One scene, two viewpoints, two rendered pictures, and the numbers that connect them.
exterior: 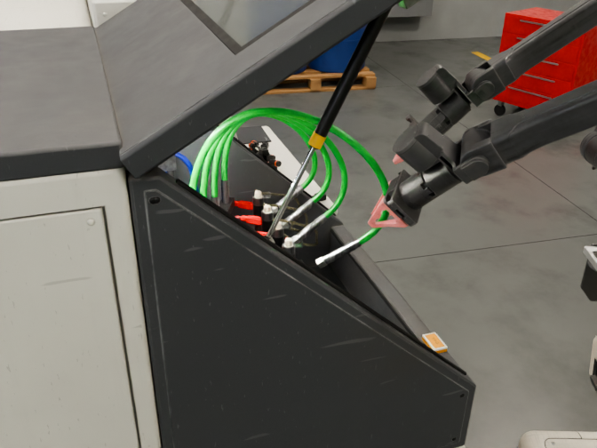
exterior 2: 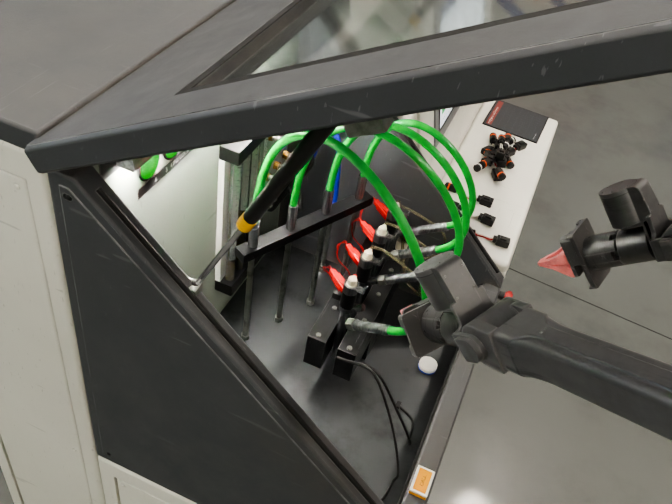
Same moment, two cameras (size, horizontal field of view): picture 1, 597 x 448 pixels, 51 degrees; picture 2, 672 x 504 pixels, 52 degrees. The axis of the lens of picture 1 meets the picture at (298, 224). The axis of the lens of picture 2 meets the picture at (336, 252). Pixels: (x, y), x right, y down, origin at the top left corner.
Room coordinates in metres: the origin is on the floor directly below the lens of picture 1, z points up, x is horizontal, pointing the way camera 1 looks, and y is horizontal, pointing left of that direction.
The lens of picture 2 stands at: (0.37, -0.45, 1.99)
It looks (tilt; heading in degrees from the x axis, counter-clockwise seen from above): 43 degrees down; 34
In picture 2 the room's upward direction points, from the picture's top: 11 degrees clockwise
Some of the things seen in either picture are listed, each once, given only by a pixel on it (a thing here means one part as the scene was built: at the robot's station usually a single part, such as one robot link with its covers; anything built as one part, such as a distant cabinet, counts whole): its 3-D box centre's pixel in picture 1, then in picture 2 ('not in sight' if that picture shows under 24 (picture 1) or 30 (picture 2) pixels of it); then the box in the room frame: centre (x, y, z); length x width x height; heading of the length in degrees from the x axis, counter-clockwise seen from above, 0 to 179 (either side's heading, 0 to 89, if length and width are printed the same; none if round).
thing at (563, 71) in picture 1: (547, 70); not in sight; (5.15, -2.04, 0.43); 0.70 x 0.46 x 0.86; 40
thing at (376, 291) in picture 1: (383, 314); (444, 410); (1.20, -0.20, 0.87); 0.62 x 0.04 x 0.16; 19
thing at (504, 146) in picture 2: (261, 152); (501, 152); (1.87, 0.12, 1.01); 0.23 x 0.11 x 0.06; 19
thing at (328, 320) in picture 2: not in sight; (357, 312); (1.24, 0.06, 0.91); 0.34 x 0.10 x 0.15; 19
